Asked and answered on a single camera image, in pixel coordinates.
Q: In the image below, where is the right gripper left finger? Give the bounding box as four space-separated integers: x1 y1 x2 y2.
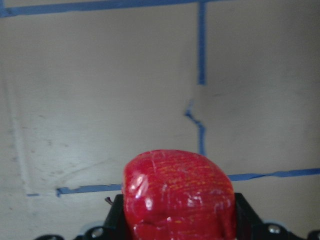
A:
103 194 125 240

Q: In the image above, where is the brown paper table cover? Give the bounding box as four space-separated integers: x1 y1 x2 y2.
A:
0 0 320 240

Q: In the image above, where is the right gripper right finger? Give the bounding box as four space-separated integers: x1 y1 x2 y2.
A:
235 192 268 240

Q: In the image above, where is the red apple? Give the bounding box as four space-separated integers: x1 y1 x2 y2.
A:
122 149 237 240

